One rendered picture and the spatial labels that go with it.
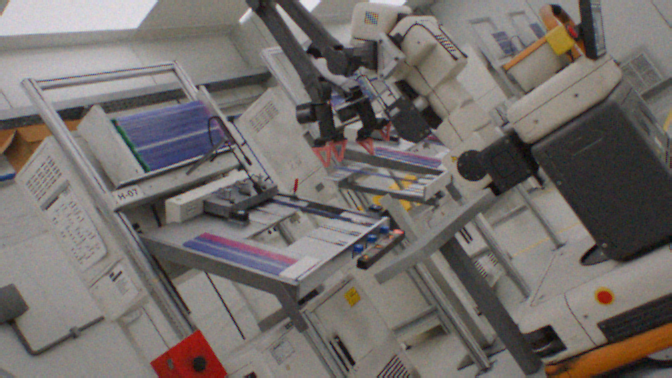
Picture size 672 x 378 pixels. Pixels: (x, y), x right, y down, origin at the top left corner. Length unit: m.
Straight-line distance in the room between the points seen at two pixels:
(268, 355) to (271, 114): 1.81
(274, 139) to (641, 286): 2.40
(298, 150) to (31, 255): 1.61
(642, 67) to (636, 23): 0.59
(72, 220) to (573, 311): 1.85
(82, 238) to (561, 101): 1.83
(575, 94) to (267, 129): 2.29
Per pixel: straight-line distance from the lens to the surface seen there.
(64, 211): 2.69
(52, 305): 3.86
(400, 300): 3.62
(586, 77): 1.79
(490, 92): 6.82
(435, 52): 2.07
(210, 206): 2.57
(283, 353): 2.30
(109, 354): 3.89
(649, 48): 9.63
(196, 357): 1.83
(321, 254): 2.23
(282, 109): 3.64
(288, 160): 3.69
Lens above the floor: 0.77
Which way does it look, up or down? 4 degrees up
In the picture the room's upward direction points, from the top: 34 degrees counter-clockwise
